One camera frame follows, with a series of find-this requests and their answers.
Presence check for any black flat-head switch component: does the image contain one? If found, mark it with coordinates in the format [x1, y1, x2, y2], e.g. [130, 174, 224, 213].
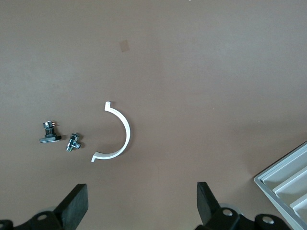
[39, 120, 62, 144]

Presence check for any white drawer cabinet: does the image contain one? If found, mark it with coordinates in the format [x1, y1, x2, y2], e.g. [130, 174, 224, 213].
[253, 140, 307, 230]

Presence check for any white semicircular plastic bracket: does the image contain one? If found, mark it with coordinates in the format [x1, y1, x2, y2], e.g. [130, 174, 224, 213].
[91, 100, 132, 163]

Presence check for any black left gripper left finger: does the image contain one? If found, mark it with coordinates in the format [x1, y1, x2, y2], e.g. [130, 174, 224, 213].
[16, 184, 89, 230]

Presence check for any brown tape patch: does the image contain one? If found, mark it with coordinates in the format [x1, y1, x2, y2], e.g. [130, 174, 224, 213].
[118, 40, 131, 53]

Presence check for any small metal valve fitting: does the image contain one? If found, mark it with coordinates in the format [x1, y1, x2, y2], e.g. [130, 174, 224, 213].
[66, 133, 83, 152]

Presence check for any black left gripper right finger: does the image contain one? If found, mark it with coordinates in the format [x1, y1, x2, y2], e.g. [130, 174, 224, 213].
[195, 182, 241, 230]

